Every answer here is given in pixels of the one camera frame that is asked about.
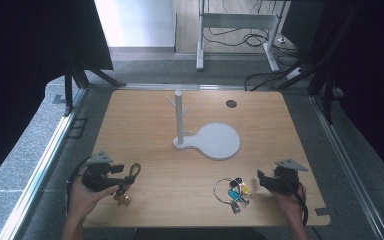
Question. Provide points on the person's right hand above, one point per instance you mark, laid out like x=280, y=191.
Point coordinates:
x=288, y=203

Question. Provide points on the aluminium rail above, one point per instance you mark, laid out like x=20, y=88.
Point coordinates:
x=43, y=160
x=350, y=166
x=180, y=86

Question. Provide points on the white tree-shaped rack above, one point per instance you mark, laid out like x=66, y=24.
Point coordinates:
x=215, y=140

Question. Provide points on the black curtain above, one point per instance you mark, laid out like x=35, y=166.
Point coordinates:
x=370, y=66
x=23, y=66

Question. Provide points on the person's left hand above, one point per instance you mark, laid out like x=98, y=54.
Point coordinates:
x=85, y=198

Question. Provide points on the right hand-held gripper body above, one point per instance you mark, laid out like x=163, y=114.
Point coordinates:
x=285, y=180

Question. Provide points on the black stand legs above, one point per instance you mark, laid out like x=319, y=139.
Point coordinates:
x=76, y=80
x=323, y=83

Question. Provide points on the white metal desk frame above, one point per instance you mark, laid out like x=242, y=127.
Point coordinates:
x=236, y=20

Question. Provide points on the white power strip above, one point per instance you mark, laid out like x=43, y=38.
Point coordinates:
x=294, y=73

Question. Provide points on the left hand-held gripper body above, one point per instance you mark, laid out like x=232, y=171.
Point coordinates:
x=97, y=173

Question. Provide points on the round dark table grommet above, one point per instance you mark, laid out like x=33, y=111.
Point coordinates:
x=231, y=103

